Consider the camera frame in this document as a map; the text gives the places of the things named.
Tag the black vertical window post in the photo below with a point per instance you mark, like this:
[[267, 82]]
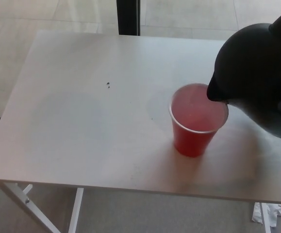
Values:
[[128, 17]]

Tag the white diagonal table leg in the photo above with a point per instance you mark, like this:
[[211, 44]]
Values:
[[27, 206]]

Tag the white straight table leg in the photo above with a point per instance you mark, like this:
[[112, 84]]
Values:
[[76, 211], [265, 218]]

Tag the red plastic cup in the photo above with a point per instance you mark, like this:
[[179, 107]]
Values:
[[191, 142]]

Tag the black electric kettle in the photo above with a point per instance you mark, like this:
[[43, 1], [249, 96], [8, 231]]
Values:
[[252, 72]]

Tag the crumpled white paper scrap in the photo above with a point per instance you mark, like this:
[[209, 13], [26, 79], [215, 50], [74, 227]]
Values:
[[275, 214]]

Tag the white short table brace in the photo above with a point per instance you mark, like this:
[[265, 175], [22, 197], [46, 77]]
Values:
[[28, 188]]

